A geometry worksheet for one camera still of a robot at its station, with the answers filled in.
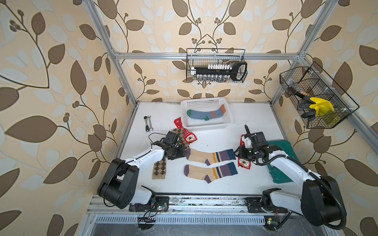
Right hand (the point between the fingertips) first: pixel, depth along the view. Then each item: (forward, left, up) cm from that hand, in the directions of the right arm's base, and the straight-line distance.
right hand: (236, 154), depth 87 cm
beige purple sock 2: (-9, +16, -5) cm, 19 cm away
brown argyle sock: (+18, +34, -1) cm, 39 cm away
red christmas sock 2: (-4, -5, -5) cm, 8 cm away
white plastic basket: (+41, +15, +2) cm, 44 cm away
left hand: (+3, +32, 0) cm, 32 cm away
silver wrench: (+29, +57, -4) cm, 64 cm away
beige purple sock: (0, +15, -5) cm, 16 cm away
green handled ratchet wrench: (+26, +59, -3) cm, 64 cm away
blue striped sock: (+32, +14, -2) cm, 35 cm away
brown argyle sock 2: (-6, +46, -5) cm, 47 cm away
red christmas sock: (+16, +29, -4) cm, 33 cm away
